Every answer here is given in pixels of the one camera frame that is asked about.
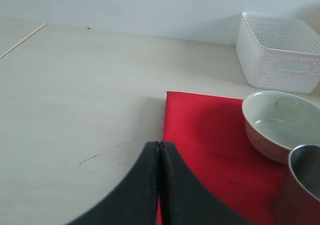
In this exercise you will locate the white ceramic bowl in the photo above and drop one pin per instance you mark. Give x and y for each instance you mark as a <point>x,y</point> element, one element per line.
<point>276,122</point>

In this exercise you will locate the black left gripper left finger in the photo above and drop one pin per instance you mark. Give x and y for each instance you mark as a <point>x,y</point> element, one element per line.
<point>134,201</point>

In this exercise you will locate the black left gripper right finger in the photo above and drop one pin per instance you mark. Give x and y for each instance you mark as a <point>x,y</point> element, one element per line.
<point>183,199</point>

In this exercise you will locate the white perforated plastic basket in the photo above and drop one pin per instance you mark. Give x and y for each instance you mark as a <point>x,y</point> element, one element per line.
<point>280,54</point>

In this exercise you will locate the red table cloth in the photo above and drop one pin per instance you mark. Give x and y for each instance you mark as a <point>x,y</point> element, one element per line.
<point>209,133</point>

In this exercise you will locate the stainless steel cup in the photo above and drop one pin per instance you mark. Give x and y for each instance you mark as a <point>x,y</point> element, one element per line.
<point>302,186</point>

